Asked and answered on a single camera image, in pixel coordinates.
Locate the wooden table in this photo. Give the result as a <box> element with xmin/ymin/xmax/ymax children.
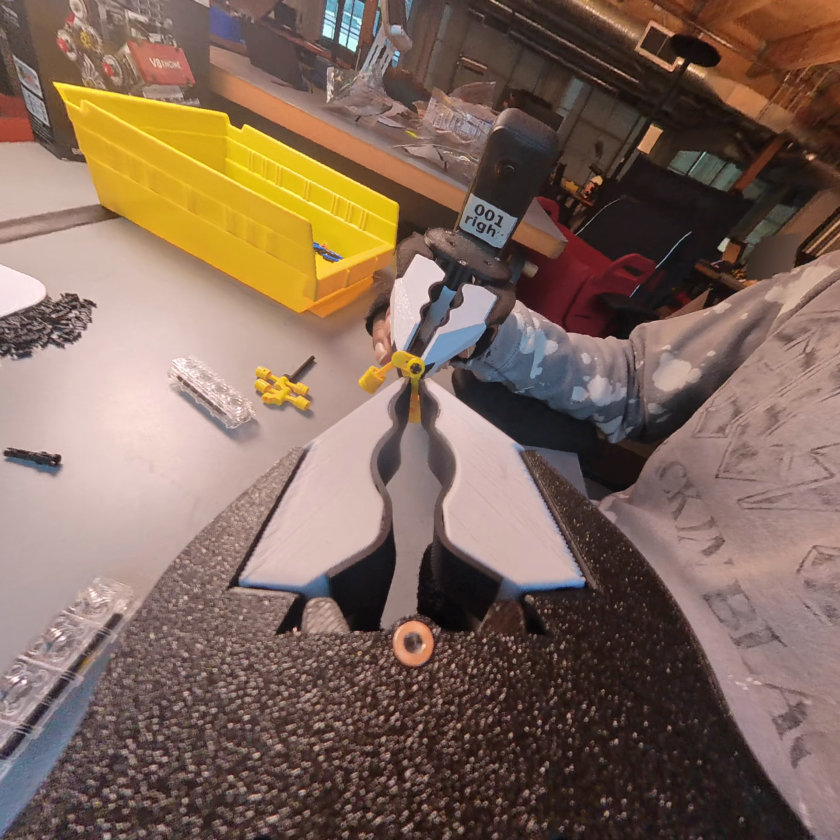
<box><xmin>210</xmin><ymin>46</ymin><xmax>568</xmax><ymax>260</ymax></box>

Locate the black toy engine box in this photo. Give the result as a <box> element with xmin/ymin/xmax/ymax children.
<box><xmin>0</xmin><ymin>0</ymin><xmax>211</xmax><ymax>161</ymax></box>

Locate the clear cylinder block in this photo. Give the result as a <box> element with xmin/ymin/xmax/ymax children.
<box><xmin>168</xmin><ymin>356</ymin><xmax>257</xmax><ymax>429</ymax></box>
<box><xmin>0</xmin><ymin>577</ymin><xmax>135</xmax><ymax>759</ymax></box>

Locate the pile of black pins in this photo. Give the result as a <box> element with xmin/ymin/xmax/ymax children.
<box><xmin>0</xmin><ymin>293</ymin><xmax>98</xmax><ymax>360</ymax></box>

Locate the person's grey sweatshirt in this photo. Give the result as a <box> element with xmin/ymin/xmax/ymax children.
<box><xmin>597</xmin><ymin>249</ymin><xmax>840</xmax><ymax>840</ymax></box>

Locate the white book stand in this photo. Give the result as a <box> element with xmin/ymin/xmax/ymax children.
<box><xmin>0</xmin><ymin>264</ymin><xmax>48</xmax><ymax>317</ymax></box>

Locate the black floor lamp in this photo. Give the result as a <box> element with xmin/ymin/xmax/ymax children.
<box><xmin>640</xmin><ymin>33</ymin><xmax>723</xmax><ymax>158</ymax></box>

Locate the pile of clear plastic bags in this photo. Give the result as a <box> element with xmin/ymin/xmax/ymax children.
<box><xmin>325</xmin><ymin>66</ymin><xmax>500</xmax><ymax>172</ymax></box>

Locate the white hanging hose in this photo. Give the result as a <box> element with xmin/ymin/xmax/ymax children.
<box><xmin>364</xmin><ymin>0</ymin><xmax>414</xmax><ymax>73</ymax></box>

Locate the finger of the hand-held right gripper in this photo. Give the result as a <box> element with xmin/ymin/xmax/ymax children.
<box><xmin>390</xmin><ymin>256</ymin><xmax>443</xmax><ymax>357</ymax></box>
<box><xmin>419</xmin><ymin>286</ymin><xmax>498</xmax><ymax>370</ymax></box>

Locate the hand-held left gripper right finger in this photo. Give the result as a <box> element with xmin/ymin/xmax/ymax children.
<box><xmin>419</xmin><ymin>378</ymin><xmax>588</xmax><ymax>632</ymax></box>

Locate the person's right hand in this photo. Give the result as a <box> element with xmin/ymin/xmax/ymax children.
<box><xmin>364</xmin><ymin>287</ymin><xmax>398</xmax><ymax>366</ymax></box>

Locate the black axle with yellow pistons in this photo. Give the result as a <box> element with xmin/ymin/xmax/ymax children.
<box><xmin>357</xmin><ymin>351</ymin><xmax>426</xmax><ymax>395</ymax></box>
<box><xmin>255</xmin><ymin>355</ymin><xmax>317</xmax><ymax>412</ymax></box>

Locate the red plastic object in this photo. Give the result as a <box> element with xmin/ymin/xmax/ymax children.
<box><xmin>535</xmin><ymin>197</ymin><xmax>657</xmax><ymax>336</ymax></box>

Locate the yellow plastic bin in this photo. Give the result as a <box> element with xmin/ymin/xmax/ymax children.
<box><xmin>54</xmin><ymin>82</ymin><xmax>400</xmax><ymax>319</ymax></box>

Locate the metal ventilation duct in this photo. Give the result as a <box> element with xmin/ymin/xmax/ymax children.
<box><xmin>459</xmin><ymin>0</ymin><xmax>840</xmax><ymax>191</ymax></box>

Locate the grey desk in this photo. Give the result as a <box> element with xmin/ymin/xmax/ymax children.
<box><xmin>0</xmin><ymin>141</ymin><xmax>592</xmax><ymax>815</ymax></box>

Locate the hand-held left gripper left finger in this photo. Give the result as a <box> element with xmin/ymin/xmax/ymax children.
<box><xmin>236</xmin><ymin>377</ymin><xmax>412</xmax><ymax>632</ymax></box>

